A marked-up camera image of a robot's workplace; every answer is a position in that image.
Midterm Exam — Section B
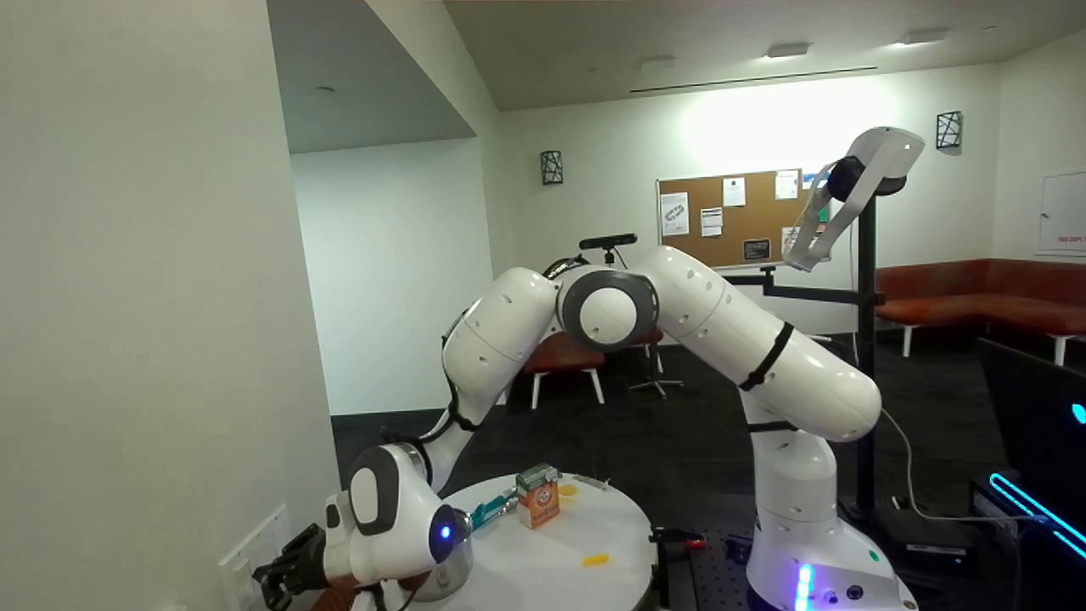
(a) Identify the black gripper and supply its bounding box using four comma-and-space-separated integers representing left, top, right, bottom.
252, 523, 330, 605

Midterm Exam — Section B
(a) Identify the round white table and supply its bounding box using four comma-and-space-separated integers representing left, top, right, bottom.
379, 471, 658, 611

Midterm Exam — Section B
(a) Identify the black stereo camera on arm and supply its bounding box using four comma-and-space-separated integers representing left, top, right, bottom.
543, 235, 637, 278

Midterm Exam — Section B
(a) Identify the yellow small item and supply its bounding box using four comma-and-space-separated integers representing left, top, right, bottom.
581, 555, 612, 566

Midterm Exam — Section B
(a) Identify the steel cooking pot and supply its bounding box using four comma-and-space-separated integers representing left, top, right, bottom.
385, 556, 470, 600

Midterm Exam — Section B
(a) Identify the red chair with white legs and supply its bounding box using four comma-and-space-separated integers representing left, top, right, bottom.
527, 332, 603, 407

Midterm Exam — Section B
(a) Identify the black computer monitor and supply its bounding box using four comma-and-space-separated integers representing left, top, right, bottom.
976, 338, 1086, 611

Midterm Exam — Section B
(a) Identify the cork bulletin board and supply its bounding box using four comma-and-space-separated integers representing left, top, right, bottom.
658, 168, 815, 265

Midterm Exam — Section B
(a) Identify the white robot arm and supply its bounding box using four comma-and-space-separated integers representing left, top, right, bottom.
253, 249, 911, 611

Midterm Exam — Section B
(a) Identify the teal blue tool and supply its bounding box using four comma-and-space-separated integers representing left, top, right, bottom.
467, 495, 516, 532

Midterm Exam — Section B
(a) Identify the orange red sofa bench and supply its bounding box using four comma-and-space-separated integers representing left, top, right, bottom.
876, 257, 1086, 362

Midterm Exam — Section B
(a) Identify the patterned wall sconce lamp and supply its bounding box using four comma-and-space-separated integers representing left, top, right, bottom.
538, 151, 562, 187

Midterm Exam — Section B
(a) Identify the orange box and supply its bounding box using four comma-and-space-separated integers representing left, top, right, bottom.
516, 466, 561, 530

